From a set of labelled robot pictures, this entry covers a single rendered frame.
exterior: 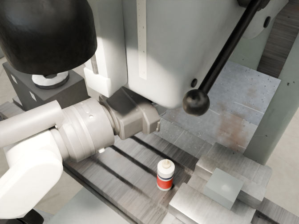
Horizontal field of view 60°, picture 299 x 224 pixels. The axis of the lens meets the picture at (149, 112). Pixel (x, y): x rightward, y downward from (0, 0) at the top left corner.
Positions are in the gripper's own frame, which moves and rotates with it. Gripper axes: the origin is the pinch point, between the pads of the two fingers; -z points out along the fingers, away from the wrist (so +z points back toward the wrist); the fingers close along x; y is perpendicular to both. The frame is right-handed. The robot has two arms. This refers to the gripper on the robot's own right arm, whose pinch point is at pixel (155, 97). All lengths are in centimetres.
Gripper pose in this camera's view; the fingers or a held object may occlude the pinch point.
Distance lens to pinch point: 48.6
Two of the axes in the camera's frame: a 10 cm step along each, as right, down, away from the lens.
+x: -5.6, -5.9, 5.8
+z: -8.3, 3.9, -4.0
